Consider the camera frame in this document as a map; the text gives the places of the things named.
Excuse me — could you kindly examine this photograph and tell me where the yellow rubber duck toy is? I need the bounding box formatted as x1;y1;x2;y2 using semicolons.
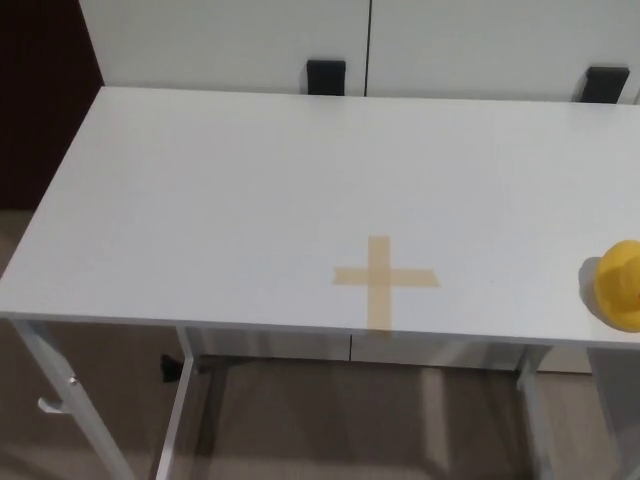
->
594;239;640;333

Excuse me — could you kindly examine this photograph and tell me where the white desk leg with hook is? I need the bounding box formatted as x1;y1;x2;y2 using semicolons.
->
8;318;137;480

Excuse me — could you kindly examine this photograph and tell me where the short beige tape strip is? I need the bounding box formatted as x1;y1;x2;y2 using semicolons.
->
332;266;441;289

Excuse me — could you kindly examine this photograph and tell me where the black floor foot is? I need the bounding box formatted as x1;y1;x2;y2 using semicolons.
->
158;353;184;384

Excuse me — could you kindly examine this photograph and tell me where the black panel bracket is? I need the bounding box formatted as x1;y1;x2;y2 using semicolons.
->
305;59;348;97
581;65;630;106

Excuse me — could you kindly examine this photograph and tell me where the white desk frame bar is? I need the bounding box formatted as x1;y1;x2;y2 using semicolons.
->
153;326;202;480

